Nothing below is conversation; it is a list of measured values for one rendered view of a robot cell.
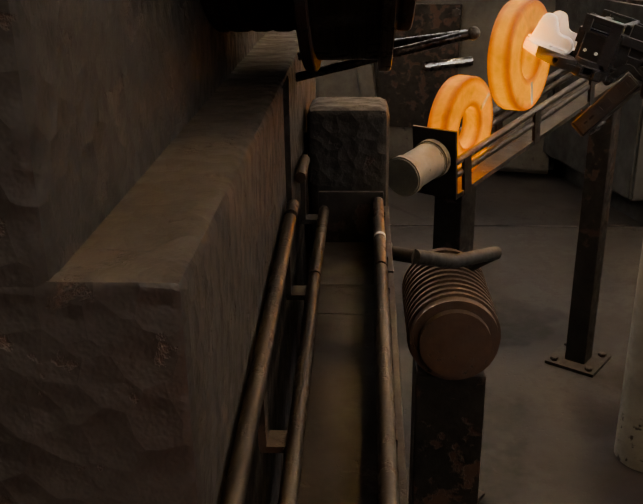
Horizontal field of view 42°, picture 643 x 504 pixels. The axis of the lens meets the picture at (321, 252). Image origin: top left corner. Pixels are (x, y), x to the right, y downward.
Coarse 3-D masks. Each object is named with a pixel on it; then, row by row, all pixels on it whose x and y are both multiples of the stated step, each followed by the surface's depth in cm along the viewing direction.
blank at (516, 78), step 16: (512, 0) 118; (528, 0) 116; (512, 16) 114; (528, 16) 117; (496, 32) 115; (512, 32) 114; (528, 32) 118; (496, 48) 115; (512, 48) 114; (496, 64) 115; (512, 64) 115; (528, 64) 123; (544, 64) 124; (496, 80) 116; (512, 80) 116; (528, 80) 121; (544, 80) 125; (496, 96) 118; (512, 96) 117; (528, 96) 122
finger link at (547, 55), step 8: (544, 48) 115; (536, 56) 116; (544, 56) 115; (552, 56) 114; (560, 56) 114; (568, 56) 114; (552, 64) 114; (560, 64) 113; (568, 64) 113; (576, 64) 113; (576, 72) 112; (584, 72) 113
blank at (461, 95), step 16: (448, 80) 127; (464, 80) 126; (480, 80) 129; (448, 96) 124; (464, 96) 126; (480, 96) 130; (432, 112) 125; (448, 112) 124; (464, 112) 133; (480, 112) 131; (448, 128) 124; (464, 128) 134; (480, 128) 133; (464, 144) 132
